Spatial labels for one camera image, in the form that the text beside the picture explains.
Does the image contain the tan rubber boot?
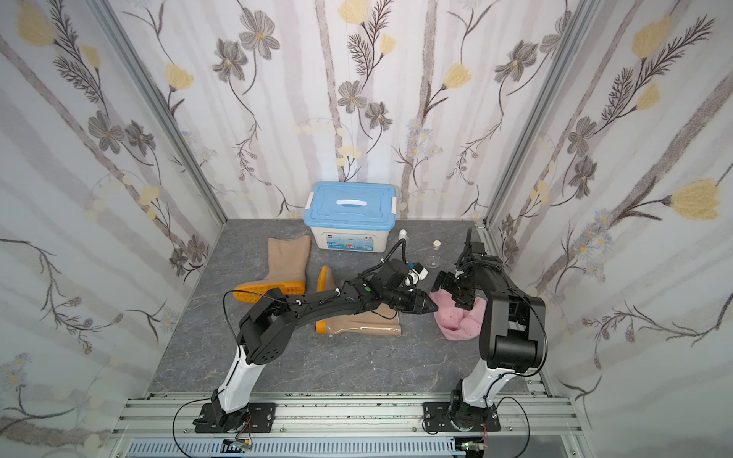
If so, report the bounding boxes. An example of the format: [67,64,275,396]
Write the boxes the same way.
[314,264,403,338]
[233,235,311,303]

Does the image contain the pink cleaning cloth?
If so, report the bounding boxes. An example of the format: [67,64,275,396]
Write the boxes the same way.
[429,289,487,342]

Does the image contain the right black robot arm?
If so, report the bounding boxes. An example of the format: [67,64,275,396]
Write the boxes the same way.
[425,255,547,432]

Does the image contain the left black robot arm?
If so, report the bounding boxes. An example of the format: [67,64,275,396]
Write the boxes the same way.
[193,275,438,434]

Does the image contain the right clear glass flask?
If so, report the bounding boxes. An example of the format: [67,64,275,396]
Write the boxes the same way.
[426,240,442,269]

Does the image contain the clear glass flask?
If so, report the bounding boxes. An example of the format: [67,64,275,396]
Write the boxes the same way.
[426,240,442,269]
[398,229,408,247]

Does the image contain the left clear glass flask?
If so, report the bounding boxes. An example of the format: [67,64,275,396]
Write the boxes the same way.
[398,229,408,247]

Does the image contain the blue lid storage box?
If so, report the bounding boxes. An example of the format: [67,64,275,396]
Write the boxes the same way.
[304,181,397,253]

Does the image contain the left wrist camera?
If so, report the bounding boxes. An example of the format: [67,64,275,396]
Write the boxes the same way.
[389,260,429,287]

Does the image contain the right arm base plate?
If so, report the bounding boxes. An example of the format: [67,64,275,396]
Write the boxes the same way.
[422,402,501,434]

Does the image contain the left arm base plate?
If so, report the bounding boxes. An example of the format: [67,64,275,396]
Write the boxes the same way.
[193,401,277,433]

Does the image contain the aluminium rail frame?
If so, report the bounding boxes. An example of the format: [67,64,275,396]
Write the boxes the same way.
[102,393,592,457]

